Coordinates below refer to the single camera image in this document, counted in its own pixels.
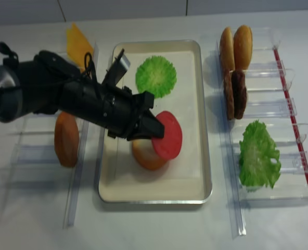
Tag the bottom bun slice on tray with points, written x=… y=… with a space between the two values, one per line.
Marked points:
x=146 y=155

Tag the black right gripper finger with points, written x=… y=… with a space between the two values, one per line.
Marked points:
x=141 y=135

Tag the clear acrylic left rack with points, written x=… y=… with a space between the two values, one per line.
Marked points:
x=35 y=179

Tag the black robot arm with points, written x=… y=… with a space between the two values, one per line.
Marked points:
x=49 y=83

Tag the white paper liner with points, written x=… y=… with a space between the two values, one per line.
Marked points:
x=182 y=103

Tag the clear acrylic rack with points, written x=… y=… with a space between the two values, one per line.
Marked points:
x=268 y=83
x=35 y=179

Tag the yellow cheese slice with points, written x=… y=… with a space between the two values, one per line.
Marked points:
x=77 y=46

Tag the sesame bun half left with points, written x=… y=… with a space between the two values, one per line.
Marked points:
x=226 y=48

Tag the clear acrylic right rack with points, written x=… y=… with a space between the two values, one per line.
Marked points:
x=268 y=83

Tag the brown meat patty left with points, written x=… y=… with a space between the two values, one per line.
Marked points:
x=228 y=91

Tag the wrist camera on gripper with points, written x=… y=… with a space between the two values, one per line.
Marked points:
x=117 y=70

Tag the golden bun half right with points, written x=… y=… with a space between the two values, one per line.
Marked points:
x=243 y=47

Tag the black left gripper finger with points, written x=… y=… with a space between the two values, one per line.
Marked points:
x=149 y=123

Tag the large green lettuce leaf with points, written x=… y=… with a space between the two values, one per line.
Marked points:
x=259 y=163

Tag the dark meat patty right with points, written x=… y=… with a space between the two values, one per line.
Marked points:
x=239 y=93

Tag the round green lettuce piece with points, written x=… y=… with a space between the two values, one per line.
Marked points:
x=156 y=75

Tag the brown bun in left rack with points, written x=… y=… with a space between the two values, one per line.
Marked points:
x=66 y=139

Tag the metal baking tray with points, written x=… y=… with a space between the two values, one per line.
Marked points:
x=188 y=190

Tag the red tomato slice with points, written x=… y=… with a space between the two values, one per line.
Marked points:
x=170 y=145

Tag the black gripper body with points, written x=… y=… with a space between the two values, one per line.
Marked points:
x=122 y=110

